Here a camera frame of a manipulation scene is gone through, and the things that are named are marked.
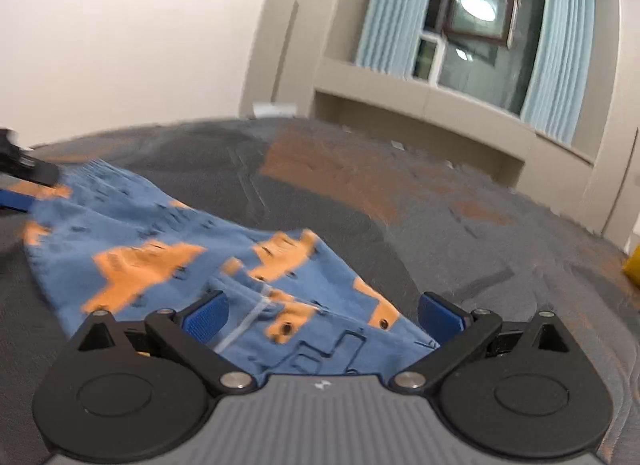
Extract white flat object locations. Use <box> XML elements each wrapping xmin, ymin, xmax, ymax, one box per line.
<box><xmin>252</xmin><ymin>102</ymin><xmax>297</xmax><ymax>118</ymax></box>

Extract grey orange quilted mattress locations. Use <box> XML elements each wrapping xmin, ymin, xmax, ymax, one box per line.
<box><xmin>0</xmin><ymin>116</ymin><xmax>640</xmax><ymax>465</ymax></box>

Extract yellow shopping bag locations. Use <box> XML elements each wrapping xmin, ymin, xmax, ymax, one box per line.
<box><xmin>621</xmin><ymin>244</ymin><xmax>640</xmax><ymax>288</ymax></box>

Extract tall beige wardrobe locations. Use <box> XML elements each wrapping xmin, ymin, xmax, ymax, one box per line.
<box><xmin>592</xmin><ymin>0</ymin><xmax>640</xmax><ymax>252</ymax></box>
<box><xmin>239</xmin><ymin>0</ymin><xmax>383</xmax><ymax>120</ymax></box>

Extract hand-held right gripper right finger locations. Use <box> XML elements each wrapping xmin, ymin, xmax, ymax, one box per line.
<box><xmin>389</xmin><ymin>292</ymin><xmax>577</xmax><ymax>396</ymax></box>

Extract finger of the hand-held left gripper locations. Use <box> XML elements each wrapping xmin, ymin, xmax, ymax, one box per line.
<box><xmin>0</xmin><ymin>129</ymin><xmax>62</xmax><ymax>188</ymax></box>
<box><xmin>0</xmin><ymin>189</ymin><xmax>37</xmax><ymax>214</ymax></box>

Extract dark framed window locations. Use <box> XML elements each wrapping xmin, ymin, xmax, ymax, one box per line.
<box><xmin>411</xmin><ymin>0</ymin><xmax>548</xmax><ymax>116</ymax></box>

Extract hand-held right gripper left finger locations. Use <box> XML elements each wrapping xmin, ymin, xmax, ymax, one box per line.
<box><xmin>75</xmin><ymin>291</ymin><xmax>257</xmax><ymax>396</ymax></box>

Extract beige window sill cabinet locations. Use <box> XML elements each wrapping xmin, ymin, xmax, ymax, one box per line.
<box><xmin>312</xmin><ymin>56</ymin><xmax>597</xmax><ymax>188</ymax></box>

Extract light blue curtain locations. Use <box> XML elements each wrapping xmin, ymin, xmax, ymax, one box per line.
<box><xmin>354</xmin><ymin>0</ymin><xmax>442</xmax><ymax>80</ymax></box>
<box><xmin>520</xmin><ymin>0</ymin><xmax>598</xmax><ymax>146</ymax></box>

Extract blue pants with orange cars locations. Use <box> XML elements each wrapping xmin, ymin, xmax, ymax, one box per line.
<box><xmin>20</xmin><ymin>160</ymin><xmax>442</xmax><ymax>377</ymax></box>

